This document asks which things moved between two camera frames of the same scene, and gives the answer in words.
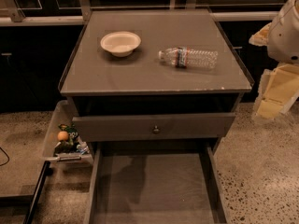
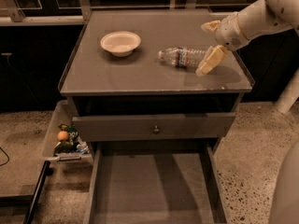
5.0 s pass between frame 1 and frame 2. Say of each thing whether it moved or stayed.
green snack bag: stayed
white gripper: moved
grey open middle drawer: stayed
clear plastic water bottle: stayed
